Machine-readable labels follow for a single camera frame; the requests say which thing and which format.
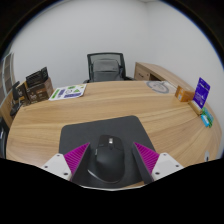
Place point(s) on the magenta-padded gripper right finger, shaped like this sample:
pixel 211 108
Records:
pixel 165 164

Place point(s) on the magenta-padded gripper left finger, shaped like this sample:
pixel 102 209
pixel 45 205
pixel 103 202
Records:
pixel 59 165

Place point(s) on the black computer mouse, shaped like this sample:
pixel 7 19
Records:
pixel 109 160

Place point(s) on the dark grey mouse pad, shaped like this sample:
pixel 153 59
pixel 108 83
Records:
pixel 100 128

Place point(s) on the black leather armchair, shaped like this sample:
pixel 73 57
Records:
pixel 2 138

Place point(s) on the green and teal packet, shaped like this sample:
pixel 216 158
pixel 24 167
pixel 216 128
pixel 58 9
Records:
pixel 207 117

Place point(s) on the small orange box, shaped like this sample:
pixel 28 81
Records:
pixel 184 94

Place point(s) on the printed white paper sheet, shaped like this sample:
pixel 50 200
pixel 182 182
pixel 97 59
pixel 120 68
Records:
pixel 67 92

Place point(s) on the flat brown cardboard box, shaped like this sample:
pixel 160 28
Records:
pixel 40 91

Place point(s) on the round grey disc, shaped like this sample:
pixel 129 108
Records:
pixel 157 87

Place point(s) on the purple sign card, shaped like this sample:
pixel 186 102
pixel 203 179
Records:
pixel 202 92

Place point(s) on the black stacked box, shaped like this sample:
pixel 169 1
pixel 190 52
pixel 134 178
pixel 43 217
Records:
pixel 36 76

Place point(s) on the wooden side cabinet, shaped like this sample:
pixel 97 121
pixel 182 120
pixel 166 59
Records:
pixel 150 71

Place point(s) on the black mesh office chair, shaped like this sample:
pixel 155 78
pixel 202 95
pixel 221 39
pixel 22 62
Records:
pixel 106 68

